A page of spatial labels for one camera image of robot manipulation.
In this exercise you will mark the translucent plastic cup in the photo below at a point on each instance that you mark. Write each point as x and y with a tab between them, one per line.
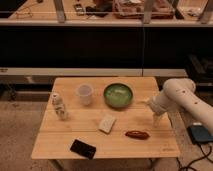
84	93

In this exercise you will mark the red plastic crate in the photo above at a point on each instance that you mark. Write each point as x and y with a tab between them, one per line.
162	9

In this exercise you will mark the black remote on shelf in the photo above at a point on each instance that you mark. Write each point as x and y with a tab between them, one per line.
79	9

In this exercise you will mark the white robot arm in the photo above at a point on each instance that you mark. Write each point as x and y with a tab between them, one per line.
182	93

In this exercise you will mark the green ceramic bowl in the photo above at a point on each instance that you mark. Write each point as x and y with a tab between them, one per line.
118	95

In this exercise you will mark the metal shelf rack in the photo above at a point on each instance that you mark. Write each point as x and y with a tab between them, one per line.
61	13

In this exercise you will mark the white patterned bottle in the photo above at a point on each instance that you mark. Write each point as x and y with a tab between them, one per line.
59	107

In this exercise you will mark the blue-black foot pedal box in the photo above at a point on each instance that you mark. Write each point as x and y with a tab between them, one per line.
199	134

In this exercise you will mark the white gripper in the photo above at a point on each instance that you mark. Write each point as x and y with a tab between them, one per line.
159	104

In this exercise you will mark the white sponge block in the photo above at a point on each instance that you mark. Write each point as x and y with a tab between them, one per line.
107	123

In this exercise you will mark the red pepper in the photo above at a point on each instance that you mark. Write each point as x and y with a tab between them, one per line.
137	135

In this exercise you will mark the wooden table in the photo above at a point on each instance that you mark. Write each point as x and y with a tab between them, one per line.
55	137

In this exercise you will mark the black phone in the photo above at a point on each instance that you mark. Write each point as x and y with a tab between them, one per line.
83	149

